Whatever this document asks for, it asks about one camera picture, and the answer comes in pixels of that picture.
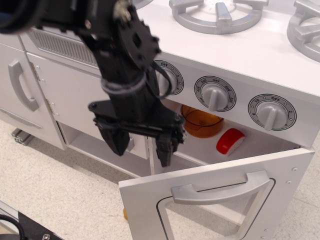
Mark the orange transparent cup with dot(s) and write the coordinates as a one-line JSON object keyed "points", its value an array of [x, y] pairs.
{"points": [[199, 123]]}

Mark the grey left stove knob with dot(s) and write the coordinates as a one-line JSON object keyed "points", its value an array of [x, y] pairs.
{"points": [[174, 85]]}

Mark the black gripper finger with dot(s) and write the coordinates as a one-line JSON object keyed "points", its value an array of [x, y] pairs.
{"points": [[166, 145], [115, 137]]}

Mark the silver fridge door handle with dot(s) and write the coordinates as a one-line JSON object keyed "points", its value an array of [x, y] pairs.
{"points": [[15, 71]]}

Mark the aluminium frame rail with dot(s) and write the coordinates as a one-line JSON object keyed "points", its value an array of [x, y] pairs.
{"points": [[21, 137]]}

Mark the white oven door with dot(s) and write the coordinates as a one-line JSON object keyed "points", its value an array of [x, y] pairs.
{"points": [[241, 199]]}

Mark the silver stove burner centre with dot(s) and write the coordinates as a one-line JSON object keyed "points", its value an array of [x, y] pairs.
{"points": [[217, 17]]}

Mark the yellow toy chicken drumstick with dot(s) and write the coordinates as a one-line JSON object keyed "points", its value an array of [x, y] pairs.
{"points": [[125, 214]]}

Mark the silver vent grille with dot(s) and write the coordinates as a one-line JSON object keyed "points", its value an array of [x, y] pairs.
{"points": [[62, 46]]}

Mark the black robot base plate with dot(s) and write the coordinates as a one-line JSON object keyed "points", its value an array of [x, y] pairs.
{"points": [[34, 230]]}

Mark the silver stove burner right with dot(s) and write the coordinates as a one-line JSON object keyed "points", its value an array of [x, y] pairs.
{"points": [[301, 37]]}

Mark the red white toy sushi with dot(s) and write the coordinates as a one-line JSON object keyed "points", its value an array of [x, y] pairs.
{"points": [[230, 141]]}

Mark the grey stove knob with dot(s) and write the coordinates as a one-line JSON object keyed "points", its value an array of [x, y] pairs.
{"points": [[272, 112], [215, 93], [174, 85]]}

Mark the white toy kitchen unit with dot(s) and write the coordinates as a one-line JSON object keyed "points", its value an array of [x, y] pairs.
{"points": [[259, 60]]}

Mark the grey middle stove knob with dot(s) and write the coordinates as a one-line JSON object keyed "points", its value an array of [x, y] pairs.
{"points": [[215, 93]]}

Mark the silver oven door handle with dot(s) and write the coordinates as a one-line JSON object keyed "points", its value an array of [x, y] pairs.
{"points": [[187, 195]]}

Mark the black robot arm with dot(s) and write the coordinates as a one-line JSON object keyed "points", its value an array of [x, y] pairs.
{"points": [[124, 50]]}

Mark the grey right stove knob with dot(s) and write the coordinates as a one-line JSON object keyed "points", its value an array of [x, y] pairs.
{"points": [[272, 112]]}

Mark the silver stove burner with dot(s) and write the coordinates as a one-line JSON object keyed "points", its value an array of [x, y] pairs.
{"points": [[301, 37], [217, 17]]}

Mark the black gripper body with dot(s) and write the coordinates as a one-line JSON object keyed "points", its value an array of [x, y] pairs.
{"points": [[137, 108]]}

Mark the silver cabinet door handle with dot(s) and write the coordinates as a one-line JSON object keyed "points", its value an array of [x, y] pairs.
{"points": [[131, 143]]}

